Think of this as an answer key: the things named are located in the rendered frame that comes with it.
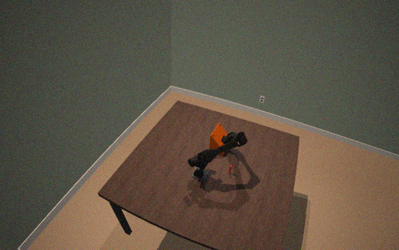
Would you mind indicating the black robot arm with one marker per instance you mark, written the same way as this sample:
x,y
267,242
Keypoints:
x,y
229,141

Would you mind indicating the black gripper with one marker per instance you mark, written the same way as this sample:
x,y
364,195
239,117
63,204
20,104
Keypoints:
x,y
199,173

